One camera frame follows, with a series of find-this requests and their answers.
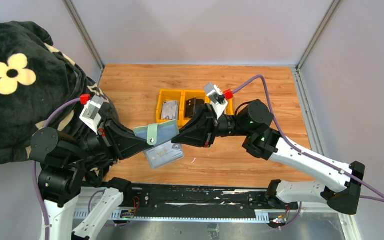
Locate green card holder wallet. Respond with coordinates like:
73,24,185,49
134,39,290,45
133,120,184,169

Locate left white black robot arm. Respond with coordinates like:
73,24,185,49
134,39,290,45
30,120,150,240

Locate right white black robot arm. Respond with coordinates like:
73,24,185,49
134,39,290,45
172,99,365,215

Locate black card holder in bin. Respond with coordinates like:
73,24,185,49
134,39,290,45
184,97,205,119

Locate silver cards in left bin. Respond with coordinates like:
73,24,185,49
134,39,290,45
161,100,180,120

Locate right yellow bin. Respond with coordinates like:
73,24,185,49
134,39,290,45
223,89,234,115

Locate yellow bin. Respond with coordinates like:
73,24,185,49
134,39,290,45
155,89,183,127
179,90,210,127
223,89,234,115

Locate middle yellow bin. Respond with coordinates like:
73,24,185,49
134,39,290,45
179,90,210,127

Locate left yellow bin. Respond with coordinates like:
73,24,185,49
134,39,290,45
155,89,183,127

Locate black floral blanket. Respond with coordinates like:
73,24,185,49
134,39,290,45
0,21,120,173

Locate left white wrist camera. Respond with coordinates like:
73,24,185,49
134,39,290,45
79,95,104,135

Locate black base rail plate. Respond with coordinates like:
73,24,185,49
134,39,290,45
120,183,298,220

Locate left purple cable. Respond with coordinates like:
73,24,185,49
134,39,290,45
32,94,92,240

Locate purple cable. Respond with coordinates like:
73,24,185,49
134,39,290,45
223,74,384,212
32,94,92,240

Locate right aluminium frame post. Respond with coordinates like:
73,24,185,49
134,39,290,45
296,0,344,71

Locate aluminium frame post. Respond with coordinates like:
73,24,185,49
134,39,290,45
62,0,105,72
296,0,344,71

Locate left aluminium frame post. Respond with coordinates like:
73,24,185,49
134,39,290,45
62,0,105,72

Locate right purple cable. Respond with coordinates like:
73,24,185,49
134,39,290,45
223,74,384,212

